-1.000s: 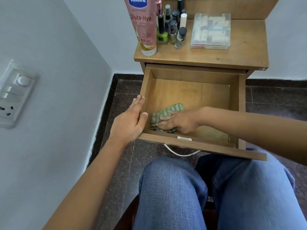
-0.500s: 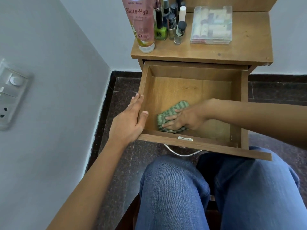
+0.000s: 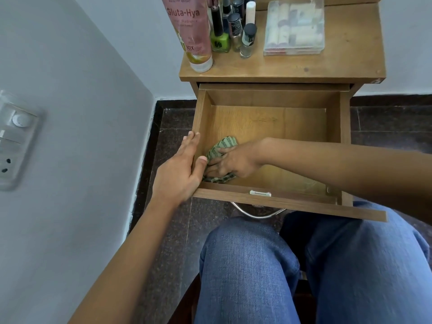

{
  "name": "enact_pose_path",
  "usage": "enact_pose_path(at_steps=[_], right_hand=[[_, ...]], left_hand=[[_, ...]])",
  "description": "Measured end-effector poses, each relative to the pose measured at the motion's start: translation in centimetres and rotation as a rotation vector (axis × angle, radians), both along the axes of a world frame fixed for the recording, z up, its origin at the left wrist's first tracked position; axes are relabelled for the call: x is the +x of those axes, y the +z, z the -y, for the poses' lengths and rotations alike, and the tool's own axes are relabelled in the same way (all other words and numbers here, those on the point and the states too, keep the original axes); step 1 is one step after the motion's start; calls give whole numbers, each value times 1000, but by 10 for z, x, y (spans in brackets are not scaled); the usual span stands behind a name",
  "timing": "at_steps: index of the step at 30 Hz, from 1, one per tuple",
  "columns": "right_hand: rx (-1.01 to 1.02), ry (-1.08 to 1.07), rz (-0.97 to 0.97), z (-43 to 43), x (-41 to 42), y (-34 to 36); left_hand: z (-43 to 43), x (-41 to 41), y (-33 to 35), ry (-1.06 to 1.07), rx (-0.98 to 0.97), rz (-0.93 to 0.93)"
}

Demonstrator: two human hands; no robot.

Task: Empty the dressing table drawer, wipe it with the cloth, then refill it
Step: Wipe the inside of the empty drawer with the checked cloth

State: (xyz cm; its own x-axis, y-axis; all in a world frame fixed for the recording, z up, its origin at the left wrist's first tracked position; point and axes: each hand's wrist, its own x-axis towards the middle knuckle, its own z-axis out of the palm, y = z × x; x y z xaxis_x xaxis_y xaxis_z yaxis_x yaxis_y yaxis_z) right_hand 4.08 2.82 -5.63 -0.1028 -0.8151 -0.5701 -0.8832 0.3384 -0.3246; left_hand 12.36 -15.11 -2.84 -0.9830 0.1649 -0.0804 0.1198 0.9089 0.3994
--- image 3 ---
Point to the person's right fingers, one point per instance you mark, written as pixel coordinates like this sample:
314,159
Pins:
217,167

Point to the dark-capped nail polish bottle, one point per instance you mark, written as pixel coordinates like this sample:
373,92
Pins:
235,32

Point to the clear plastic lipstick box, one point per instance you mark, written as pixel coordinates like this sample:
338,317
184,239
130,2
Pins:
295,28

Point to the wooden drawer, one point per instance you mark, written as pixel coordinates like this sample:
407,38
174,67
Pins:
276,131

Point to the person's right forearm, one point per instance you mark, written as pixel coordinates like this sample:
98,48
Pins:
337,168

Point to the wooden bedside table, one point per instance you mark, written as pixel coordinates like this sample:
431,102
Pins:
341,60

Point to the green checkered cloth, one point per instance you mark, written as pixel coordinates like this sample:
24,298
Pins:
222,145

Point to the white slim bottle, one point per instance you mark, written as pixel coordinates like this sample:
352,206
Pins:
250,13

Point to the pink lotion tube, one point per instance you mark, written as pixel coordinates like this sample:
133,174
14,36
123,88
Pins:
189,30

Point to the metal drawer lock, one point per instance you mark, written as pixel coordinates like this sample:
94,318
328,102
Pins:
260,193

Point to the clear nail polish bottle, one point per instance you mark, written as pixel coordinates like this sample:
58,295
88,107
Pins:
248,42

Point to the person's leg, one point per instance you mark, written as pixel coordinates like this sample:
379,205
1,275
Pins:
364,269
249,276

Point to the white wall switch panel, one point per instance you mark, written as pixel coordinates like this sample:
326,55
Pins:
17,141

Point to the person's right hand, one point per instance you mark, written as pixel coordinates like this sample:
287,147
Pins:
238,161

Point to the person's left forearm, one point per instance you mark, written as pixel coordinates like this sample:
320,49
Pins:
128,263

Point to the person's left hand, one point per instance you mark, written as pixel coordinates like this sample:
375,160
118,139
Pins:
173,177

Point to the person's left thumb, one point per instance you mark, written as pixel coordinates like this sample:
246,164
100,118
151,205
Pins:
201,168

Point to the person's left leg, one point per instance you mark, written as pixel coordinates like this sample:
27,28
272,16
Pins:
249,276

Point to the green nail polish bottle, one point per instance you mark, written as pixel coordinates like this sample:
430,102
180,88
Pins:
220,42

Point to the person's right leg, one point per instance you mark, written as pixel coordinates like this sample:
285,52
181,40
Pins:
364,269

